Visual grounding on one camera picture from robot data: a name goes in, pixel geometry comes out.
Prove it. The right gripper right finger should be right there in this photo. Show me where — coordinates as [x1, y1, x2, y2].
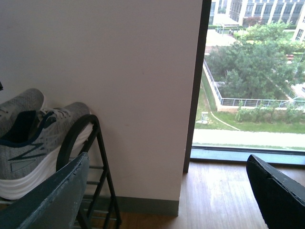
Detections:
[246, 155, 305, 229]

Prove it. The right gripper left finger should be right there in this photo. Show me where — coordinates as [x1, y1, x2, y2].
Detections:
[0, 152, 89, 229]

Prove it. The grey sneaker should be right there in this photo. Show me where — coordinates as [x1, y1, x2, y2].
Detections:
[0, 88, 46, 137]
[0, 102, 91, 200]

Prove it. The black metal shoe rack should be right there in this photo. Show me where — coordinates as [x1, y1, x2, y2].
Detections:
[0, 81, 122, 229]

